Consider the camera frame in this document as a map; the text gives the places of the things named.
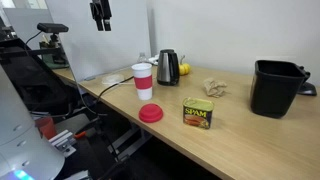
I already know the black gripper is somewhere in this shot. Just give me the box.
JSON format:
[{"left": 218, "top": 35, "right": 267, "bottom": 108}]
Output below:
[{"left": 89, "top": 0, "right": 113, "bottom": 32}]

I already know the stainless steel electric kettle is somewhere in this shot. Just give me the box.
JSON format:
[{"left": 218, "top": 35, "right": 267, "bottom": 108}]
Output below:
[{"left": 156, "top": 48, "right": 181, "bottom": 87}]

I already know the white divider panel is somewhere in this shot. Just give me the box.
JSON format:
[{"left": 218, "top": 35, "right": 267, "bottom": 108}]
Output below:
[{"left": 44, "top": 0, "right": 152, "bottom": 83}]

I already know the clear plastic water bottle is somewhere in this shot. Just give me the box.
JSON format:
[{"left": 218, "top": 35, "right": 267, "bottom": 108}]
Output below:
[{"left": 137, "top": 52, "right": 149, "bottom": 65}]

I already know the clear plastic lid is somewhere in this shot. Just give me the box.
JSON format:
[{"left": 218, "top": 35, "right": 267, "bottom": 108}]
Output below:
[{"left": 101, "top": 73, "right": 125, "bottom": 86}]

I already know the white cup with red sleeve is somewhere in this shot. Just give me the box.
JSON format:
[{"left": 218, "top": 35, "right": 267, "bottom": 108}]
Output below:
[{"left": 131, "top": 62, "right": 154, "bottom": 101}]

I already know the small yellow pumpkin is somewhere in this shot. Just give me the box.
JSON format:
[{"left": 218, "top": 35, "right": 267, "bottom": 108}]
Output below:
[{"left": 178, "top": 54, "right": 192, "bottom": 76}]

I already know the red silicone cup lid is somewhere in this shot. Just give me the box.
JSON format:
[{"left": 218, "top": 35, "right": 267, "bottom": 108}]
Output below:
[{"left": 138, "top": 103, "right": 164, "bottom": 124}]

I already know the red plastic cup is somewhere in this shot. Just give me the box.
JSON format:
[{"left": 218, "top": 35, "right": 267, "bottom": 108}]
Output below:
[{"left": 34, "top": 116, "right": 58, "bottom": 141}]

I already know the crumpled brown paper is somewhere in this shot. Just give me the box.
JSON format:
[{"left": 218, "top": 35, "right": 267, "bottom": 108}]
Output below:
[{"left": 202, "top": 77, "right": 228, "bottom": 99}]

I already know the Spam meat can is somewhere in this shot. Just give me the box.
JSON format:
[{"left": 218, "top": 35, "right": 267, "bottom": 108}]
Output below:
[{"left": 182, "top": 96, "right": 215, "bottom": 130}]

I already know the black landfill bin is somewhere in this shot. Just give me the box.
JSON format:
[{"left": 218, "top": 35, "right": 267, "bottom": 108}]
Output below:
[{"left": 250, "top": 59, "right": 307, "bottom": 119}]

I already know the black glossy oval object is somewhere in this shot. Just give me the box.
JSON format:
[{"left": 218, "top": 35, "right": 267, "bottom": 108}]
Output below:
[{"left": 297, "top": 65, "right": 318, "bottom": 97}]

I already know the black stereo camera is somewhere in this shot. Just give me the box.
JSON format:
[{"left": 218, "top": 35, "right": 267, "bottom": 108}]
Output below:
[{"left": 36, "top": 22, "right": 70, "bottom": 34}]

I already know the green camera stand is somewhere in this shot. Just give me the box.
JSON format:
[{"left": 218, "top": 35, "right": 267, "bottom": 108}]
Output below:
[{"left": 40, "top": 32, "right": 70, "bottom": 70}]

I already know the white charging cable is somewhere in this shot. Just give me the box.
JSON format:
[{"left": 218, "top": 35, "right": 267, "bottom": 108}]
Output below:
[{"left": 147, "top": 54, "right": 161, "bottom": 67}]

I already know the black table cable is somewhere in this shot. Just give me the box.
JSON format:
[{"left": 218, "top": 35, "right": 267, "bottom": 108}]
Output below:
[{"left": 94, "top": 75, "right": 135, "bottom": 116}]

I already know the orange handled tool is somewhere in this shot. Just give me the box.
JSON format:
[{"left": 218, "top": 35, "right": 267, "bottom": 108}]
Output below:
[{"left": 73, "top": 130, "right": 88, "bottom": 140}]

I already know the aluminium profile bracket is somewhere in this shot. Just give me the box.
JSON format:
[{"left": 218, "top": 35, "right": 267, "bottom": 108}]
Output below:
[{"left": 48, "top": 129, "right": 78, "bottom": 158}]

